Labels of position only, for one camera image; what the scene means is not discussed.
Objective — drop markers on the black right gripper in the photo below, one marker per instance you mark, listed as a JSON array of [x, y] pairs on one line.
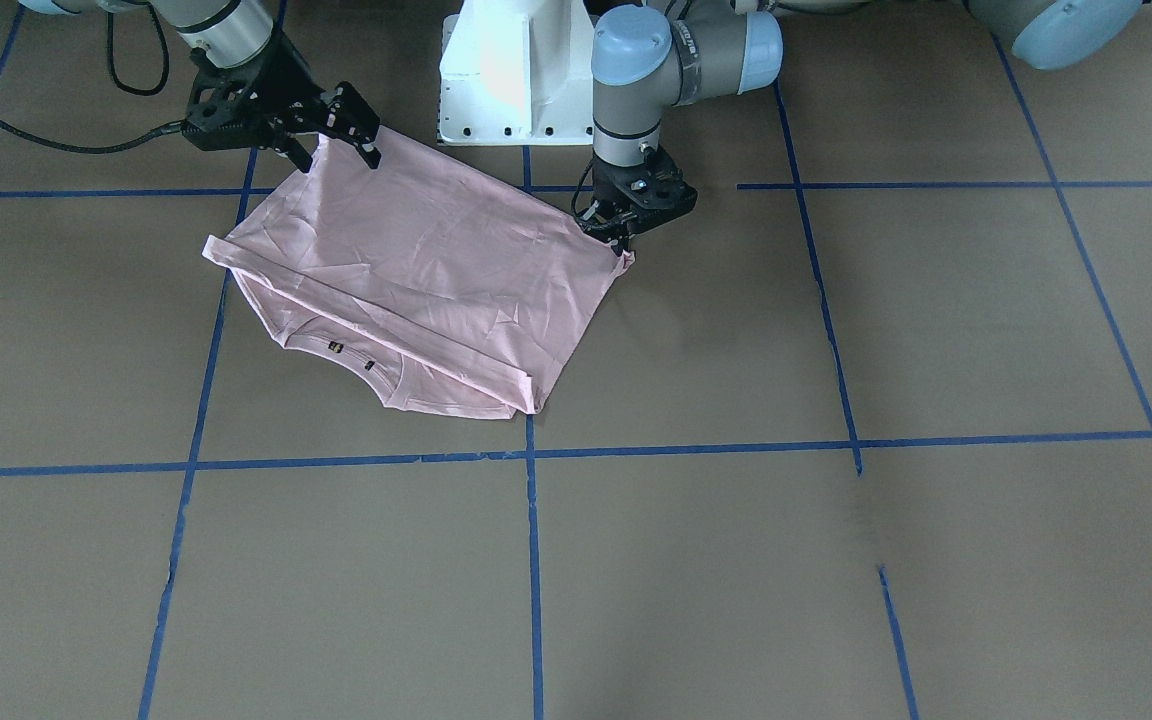
[[288, 93]]

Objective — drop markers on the long blue tape strip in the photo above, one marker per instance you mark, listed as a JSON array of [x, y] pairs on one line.
[[187, 483]]

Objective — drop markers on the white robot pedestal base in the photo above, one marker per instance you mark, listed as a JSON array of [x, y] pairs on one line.
[[516, 73]]

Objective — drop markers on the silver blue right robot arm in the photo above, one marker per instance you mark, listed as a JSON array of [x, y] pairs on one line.
[[230, 33]]

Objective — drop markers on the pink Snoopy shirt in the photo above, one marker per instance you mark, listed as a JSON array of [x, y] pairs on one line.
[[447, 291]]

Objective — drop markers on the crossing blue tape strip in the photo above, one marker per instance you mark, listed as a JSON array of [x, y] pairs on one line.
[[521, 454]]

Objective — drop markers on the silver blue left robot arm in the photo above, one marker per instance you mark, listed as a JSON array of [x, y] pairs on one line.
[[649, 57]]

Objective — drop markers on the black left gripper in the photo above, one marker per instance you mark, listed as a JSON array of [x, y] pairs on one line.
[[608, 217]]

